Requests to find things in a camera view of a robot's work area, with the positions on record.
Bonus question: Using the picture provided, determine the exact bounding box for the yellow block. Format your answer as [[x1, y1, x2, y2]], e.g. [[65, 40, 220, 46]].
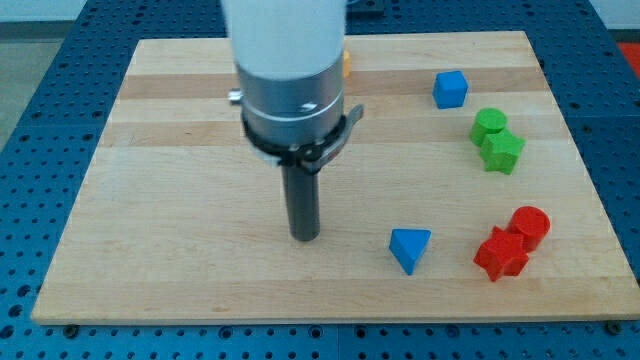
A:
[[342, 50, 351, 79]]

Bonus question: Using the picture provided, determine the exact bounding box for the blue triangle block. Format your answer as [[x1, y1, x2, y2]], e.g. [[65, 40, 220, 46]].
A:
[[388, 228, 432, 276]]

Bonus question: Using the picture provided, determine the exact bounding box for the red star block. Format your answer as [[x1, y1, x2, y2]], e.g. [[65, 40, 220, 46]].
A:
[[473, 226, 529, 282]]

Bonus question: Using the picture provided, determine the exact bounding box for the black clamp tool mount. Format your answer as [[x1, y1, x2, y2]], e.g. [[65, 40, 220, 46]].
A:
[[241, 104, 364, 175]]

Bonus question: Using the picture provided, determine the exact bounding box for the green cylinder block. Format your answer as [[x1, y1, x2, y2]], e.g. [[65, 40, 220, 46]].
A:
[[469, 107, 508, 147]]

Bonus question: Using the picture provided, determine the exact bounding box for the wooden board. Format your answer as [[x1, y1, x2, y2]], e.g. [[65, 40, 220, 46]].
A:
[[32, 31, 639, 325]]

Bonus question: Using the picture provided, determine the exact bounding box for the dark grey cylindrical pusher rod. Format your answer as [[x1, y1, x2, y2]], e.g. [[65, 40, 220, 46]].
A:
[[281, 167, 320, 242]]

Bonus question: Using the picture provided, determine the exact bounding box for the green star block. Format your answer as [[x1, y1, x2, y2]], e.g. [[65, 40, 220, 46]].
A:
[[480, 129, 526, 175]]

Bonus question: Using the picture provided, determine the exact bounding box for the blue cube block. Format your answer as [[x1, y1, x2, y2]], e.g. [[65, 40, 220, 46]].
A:
[[432, 70, 469, 109]]

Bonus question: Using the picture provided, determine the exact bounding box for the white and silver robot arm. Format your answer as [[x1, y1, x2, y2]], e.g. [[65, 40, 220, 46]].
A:
[[221, 0, 363, 241]]

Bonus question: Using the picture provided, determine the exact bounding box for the red cylinder block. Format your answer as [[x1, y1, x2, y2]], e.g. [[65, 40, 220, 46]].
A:
[[506, 206, 551, 253]]

